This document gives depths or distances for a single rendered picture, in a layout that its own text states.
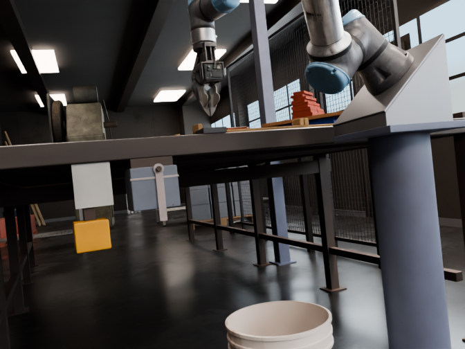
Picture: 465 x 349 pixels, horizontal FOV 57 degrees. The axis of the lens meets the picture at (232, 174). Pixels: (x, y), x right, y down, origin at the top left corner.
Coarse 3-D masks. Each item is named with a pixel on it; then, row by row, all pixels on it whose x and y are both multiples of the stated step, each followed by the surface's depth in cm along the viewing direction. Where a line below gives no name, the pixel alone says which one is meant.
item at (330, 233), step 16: (320, 160) 270; (320, 176) 269; (256, 192) 362; (320, 192) 270; (256, 208) 362; (320, 208) 272; (192, 224) 548; (208, 224) 478; (256, 224) 362; (320, 224) 274; (192, 240) 544; (256, 240) 364; (272, 240) 340; (288, 240) 316; (352, 256) 248; (368, 256) 236; (336, 272) 271; (448, 272) 188; (320, 288) 275; (336, 288) 270
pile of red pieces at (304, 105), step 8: (296, 96) 247; (304, 96) 245; (312, 96) 258; (296, 104) 247; (304, 104) 245; (312, 104) 249; (296, 112) 247; (304, 112) 245; (312, 112) 242; (320, 112) 256
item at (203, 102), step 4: (200, 88) 132; (204, 88) 130; (200, 92) 132; (204, 92) 130; (200, 96) 132; (204, 96) 130; (200, 100) 132; (204, 100) 131; (200, 104) 133; (204, 104) 131; (204, 108) 132; (208, 108) 133; (208, 112) 133
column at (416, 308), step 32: (384, 128) 112; (416, 128) 113; (448, 128) 118; (384, 160) 122; (416, 160) 119; (384, 192) 123; (416, 192) 119; (384, 224) 124; (416, 224) 119; (384, 256) 125; (416, 256) 119; (384, 288) 128; (416, 288) 119; (416, 320) 120
